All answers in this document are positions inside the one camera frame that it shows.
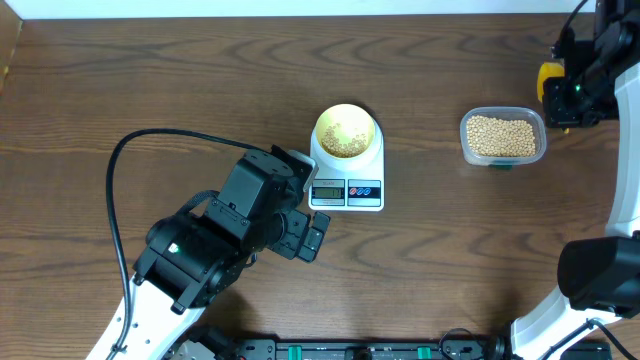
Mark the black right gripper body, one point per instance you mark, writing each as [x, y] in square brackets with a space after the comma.
[577, 104]

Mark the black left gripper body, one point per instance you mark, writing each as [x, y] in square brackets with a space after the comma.
[293, 228]

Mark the orange plastic measuring scoop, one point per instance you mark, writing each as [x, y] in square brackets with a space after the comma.
[546, 71]

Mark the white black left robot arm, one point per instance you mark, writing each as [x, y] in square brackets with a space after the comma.
[195, 254]

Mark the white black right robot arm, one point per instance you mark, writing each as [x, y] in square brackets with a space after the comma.
[590, 81]

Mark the white digital kitchen scale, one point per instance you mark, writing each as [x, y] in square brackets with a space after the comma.
[348, 184]

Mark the soybeans in yellow bowl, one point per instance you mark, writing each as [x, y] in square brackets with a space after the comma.
[342, 142]

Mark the pale yellow plastic bowl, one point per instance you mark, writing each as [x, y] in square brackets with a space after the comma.
[349, 116]

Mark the clear plastic soybean container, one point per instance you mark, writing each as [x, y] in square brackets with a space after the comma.
[505, 113]

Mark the pile of soybeans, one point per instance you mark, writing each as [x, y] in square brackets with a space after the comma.
[494, 137]

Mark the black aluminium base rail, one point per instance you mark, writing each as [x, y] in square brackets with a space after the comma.
[211, 343]

